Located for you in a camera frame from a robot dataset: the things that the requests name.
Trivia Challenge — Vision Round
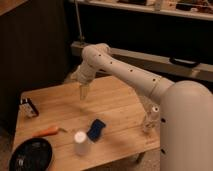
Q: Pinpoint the black case handle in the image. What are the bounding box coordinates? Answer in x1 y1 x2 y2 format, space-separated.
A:
169 57 200 68

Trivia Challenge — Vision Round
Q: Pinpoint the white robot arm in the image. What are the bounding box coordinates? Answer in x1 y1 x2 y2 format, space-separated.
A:
75 43 213 171

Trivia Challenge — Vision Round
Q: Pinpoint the cluttered upper shelf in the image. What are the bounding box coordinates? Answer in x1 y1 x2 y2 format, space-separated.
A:
69 0 213 21

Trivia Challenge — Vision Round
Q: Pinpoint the orange carrot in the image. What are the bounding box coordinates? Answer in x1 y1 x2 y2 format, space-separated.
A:
33 126 66 137

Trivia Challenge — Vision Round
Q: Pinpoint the black white small box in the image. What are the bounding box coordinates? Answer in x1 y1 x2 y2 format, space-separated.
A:
20 98 39 118

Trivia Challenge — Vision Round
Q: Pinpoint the black round plate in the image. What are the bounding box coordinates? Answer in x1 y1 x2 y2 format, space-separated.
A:
9 138 53 171

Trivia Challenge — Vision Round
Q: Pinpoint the metal vertical pole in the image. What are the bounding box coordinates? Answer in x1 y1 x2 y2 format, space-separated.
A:
74 0 85 45

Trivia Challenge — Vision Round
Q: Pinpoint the blue eraser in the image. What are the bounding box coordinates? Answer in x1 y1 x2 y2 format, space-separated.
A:
87 119 106 142

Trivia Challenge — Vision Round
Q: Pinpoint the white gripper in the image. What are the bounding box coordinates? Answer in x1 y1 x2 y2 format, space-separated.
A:
70 66 96 100

